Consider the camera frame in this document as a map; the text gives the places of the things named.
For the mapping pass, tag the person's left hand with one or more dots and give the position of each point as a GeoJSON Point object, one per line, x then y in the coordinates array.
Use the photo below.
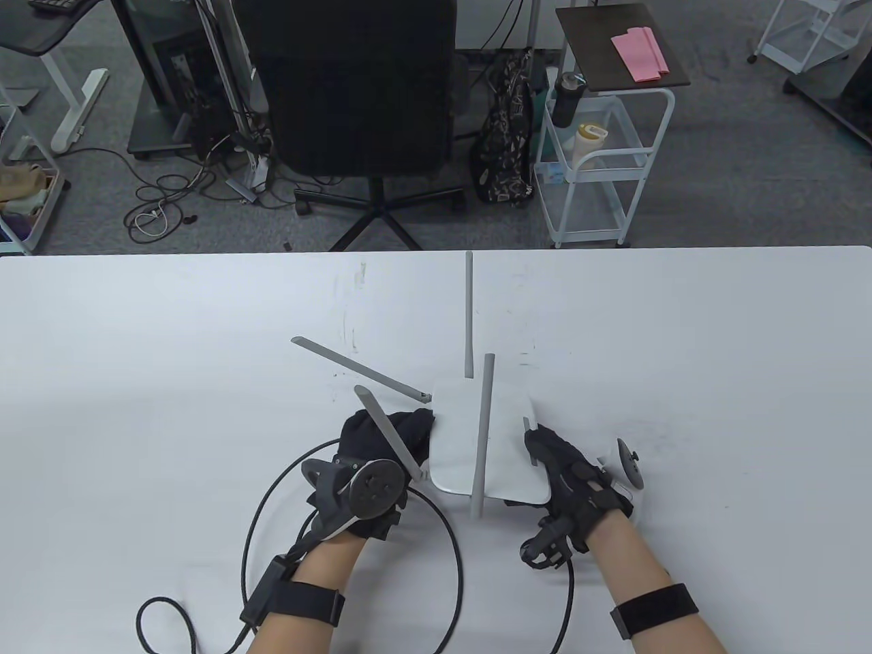
{"type": "Point", "coordinates": [357, 439]}

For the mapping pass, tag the person's right hand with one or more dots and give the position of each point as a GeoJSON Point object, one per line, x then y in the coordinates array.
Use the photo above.
{"type": "Point", "coordinates": [565, 470]}

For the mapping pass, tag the white router with antennas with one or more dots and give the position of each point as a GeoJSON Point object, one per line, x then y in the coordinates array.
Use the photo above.
{"type": "Point", "coordinates": [456, 436]}

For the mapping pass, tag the person's right forearm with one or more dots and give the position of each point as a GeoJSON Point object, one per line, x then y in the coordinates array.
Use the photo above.
{"type": "Point", "coordinates": [633, 565]}

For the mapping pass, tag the person's left forearm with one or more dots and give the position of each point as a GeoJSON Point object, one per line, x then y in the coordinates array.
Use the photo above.
{"type": "Point", "coordinates": [320, 565]}

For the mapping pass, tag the grey tracking controller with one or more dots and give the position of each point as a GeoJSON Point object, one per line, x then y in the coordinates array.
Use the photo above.
{"type": "Point", "coordinates": [375, 487]}

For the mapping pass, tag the white tracking controller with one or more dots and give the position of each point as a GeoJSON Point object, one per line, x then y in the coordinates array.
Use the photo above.
{"type": "Point", "coordinates": [628, 463]}

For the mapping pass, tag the white rolling cart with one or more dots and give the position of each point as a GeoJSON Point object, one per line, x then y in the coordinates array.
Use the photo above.
{"type": "Point", "coordinates": [586, 208]}

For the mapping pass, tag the grey power strip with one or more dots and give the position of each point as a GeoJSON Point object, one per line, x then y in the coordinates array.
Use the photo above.
{"type": "Point", "coordinates": [242, 191]}

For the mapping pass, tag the light blue packet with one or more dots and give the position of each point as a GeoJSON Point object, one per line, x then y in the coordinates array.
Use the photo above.
{"type": "Point", "coordinates": [555, 174]}

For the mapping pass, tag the black patterned bag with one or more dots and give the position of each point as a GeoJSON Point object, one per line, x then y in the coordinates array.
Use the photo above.
{"type": "Point", "coordinates": [501, 150]}

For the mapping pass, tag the black office chair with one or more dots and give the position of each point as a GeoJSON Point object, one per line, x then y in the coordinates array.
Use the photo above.
{"type": "Point", "coordinates": [354, 82]}

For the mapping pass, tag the black water bottle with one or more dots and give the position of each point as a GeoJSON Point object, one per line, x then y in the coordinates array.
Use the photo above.
{"type": "Point", "coordinates": [564, 102]}

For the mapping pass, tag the white basket cart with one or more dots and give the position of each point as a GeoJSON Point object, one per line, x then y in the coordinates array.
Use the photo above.
{"type": "Point", "coordinates": [46, 218]}

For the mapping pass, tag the black computer tower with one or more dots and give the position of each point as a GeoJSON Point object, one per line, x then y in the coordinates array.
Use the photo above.
{"type": "Point", "coordinates": [184, 75]}

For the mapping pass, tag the dark brown tray top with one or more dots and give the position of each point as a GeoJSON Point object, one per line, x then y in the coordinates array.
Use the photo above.
{"type": "Point", "coordinates": [599, 54]}

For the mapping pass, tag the pink cloth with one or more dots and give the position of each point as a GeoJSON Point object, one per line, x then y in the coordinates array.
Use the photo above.
{"type": "Point", "coordinates": [640, 54]}

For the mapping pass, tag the beige cloth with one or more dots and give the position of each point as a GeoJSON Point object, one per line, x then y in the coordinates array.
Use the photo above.
{"type": "Point", "coordinates": [20, 180]}

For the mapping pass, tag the dark floor platform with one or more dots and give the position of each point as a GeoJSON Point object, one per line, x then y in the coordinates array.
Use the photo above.
{"type": "Point", "coordinates": [838, 95]}

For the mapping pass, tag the black standing desk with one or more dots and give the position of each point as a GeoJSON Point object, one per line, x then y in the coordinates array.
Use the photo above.
{"type": "Point", "coordinates": [41, 30]}

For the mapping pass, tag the black keyboard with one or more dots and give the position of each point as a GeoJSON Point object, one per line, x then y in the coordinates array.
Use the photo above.
{"type": "Point", "coordinates": [54, 4]}

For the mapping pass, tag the silver metal post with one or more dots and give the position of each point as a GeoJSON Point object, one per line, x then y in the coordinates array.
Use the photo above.
{"type": "Point", "coordinates": [225, 82]}

